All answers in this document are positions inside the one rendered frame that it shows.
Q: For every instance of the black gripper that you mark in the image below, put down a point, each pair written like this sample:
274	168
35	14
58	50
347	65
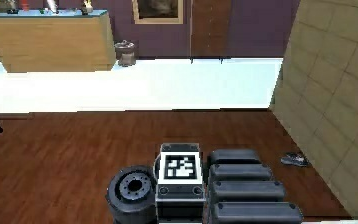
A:
131	193

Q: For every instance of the grey bin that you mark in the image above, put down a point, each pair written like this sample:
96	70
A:
125	53

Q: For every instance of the grey shoe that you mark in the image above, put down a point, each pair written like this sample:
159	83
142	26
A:
295	159

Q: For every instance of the wooden counter with blue top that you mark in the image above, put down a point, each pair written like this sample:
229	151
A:
53	43

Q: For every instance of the brown wooden door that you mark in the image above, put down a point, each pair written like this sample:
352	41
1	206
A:
209	30

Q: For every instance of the framed picture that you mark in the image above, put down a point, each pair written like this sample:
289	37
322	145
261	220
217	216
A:
157	11

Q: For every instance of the yellow and black object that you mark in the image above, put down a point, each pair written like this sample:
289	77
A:
87	6

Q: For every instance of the white bottle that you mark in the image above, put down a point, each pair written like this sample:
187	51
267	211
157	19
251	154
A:
52	6

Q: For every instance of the red bottle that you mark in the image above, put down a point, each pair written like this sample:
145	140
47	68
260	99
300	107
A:
25	5

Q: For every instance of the dark small object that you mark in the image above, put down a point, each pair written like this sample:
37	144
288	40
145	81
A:
12	8

